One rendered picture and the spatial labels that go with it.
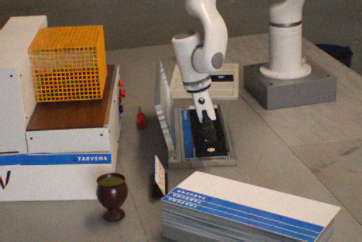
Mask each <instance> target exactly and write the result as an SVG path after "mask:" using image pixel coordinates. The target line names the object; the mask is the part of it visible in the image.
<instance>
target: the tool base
mask: <svg viewBox="0 0 362 242"><path fill-rule="evenodd" d="M220 109H221V113H222V116H223V123H224V126H225V131H226V136H227V139H228V146H229V149H230V152H228V155H227V156H226V157H214V158H203V159H189V160H188V161H187V159H185V158H184V151H183V135H182V121H181V114H180V110H183V109H182V108H174V110H175V137H176V149H175V150H176V153H177V156H174V157H170V152H169V150H168V169H176V168H197V167H209V166H236V165H237V159H236V155H235V149H234V146H233V140H232V137H231V135H230V127H229V125H228V118H227V115H226V112H225V106H224V105H220ZM222 158H224V159H222Z"/></svg>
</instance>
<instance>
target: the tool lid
mask: <svg viewBox="0 0 362 242"><path fill-rule="evenodd" d="M173 105H174V102H173V97H172V95H171V93H170V88H169V85H168V80H167V79H166V77H165V72H164V69H163V66H162V62H161V60H160V59H155V91H154V107H155V109H156V112H157V116H158V119H159V121H160V125H161V127H162V131H163V135H164V137H165V141H166V143H167V145H168V150H169V152H170V157H174V156H177V153H176V150H175V149H176V137H175V110H174V106H173Z"/></svg>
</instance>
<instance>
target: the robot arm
mask: <svg viewBox="0 0 362 242"><path fill-rule="evenodd" d="M304 3H305V0H282V1H278V2H276V3H275V4H272V5H271V6H270V8H269V14H268V25H269V63H267V64H264V65H262V67H260V69H259V72H260V74H261V75H263V76H265V77H269V78H271V79H278V80H289V79H298V78H300V77H305V76H307V75H308V74H310V72H311V66H310V65H309V64H306V63H305V56H303V57H302V12H303V4H304ZM185 8H186V12H188V14H189V15H191V16H193V17H195V18H198V19H199V20H200V21H201V22H202V25H203V26H204V45H203V44H202V39H201V37H200V34H199V33H198V32H197V31H189V32H186V33H180V34H179V35H176V36H175V37H174V38H173V39H172V41H171V42H172V44H173V49H174V52H175V58H176V60H177V64H178V69H179V70H180V76H181V79H182V82H183V87H184V89H185V90H186V92H188V93H191V95H192V98H193V101H194V106H195V108H196V112H197V115H198V117H199V121H200V122H201V123H203V126H204V135H205V137H206V143H212V142H216V141H217V137H216V133H215V131H216V130H215V127H214V122H213V120H215V119H216V116H215V113H214V107H213V104H212V99H211V96H210V93H209V87H210V86H211V77H210V75H209V74H213V73H216V72H218V71H220V69H221V68H222V67H223V63H224V60H225V54H226V48H227V42H228V31H227V28H226V24H225V23H224V21H223V18H222V17H221V16H220V14H219V12H218V11H217V9H216V0H186V2H185Z"/></svg>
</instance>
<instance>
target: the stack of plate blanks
mask: <svg viewBox="0 0 362 242"><path fill-rule="evenodd" d="M161 205H162V212H161V213H162V219H163V220H162V232H163V237H164V238H169V239H171V240H176V241H178V242H333V229H334V218H333V219H332V220H331V222H330V223H329V224H328V225H327V227H326V228H325V230H324V231H323V232H322V233H321V234H320V235H319V237H318V238H313V237H310V236H304V235H303V234H298V233H294V232H292V231H288V230H284V229H280V228H278V227H273V226H270V225H268V224H262V223H260V222H257V221H252V220H249V219H244V218H241V217H237V216H233V215H231V214H226V213H223V212H220V211H216V210H213V209H209V208H206V207H202V206H197V205H195V204H191V203H187V202H183V201H181V200H176V199H173V198H171V197H166V196H165V197H163V198H162V200H161Z"/></svg>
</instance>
